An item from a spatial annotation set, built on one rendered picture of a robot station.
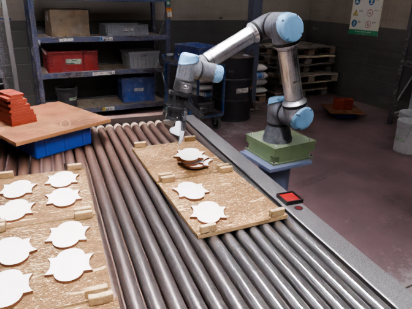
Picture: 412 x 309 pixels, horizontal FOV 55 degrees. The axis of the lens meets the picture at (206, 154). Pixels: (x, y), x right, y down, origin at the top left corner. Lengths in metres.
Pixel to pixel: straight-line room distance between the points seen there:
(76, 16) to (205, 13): 2.26
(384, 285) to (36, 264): 0.98
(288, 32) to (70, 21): 4.22
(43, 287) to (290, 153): 1.33
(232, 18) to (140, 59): 2.05
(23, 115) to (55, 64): 3.51
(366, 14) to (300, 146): 5.33
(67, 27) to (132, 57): 0.92
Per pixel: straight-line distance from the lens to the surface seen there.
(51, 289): 1.15
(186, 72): 1.56
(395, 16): 6.89
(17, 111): 2.09
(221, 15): 7.07
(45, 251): 1.29
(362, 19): 7.29
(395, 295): 1.24
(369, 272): 1.29
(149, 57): 5.92
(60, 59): 5.59
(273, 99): 1.98
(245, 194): 1.55
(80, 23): 5.68
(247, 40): 1.81
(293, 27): 1.75
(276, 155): 1.98
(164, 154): 1.90
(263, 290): 1.14
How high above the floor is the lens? 1.65
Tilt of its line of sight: 22 degrees down
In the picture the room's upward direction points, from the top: 2 degrees clockwise
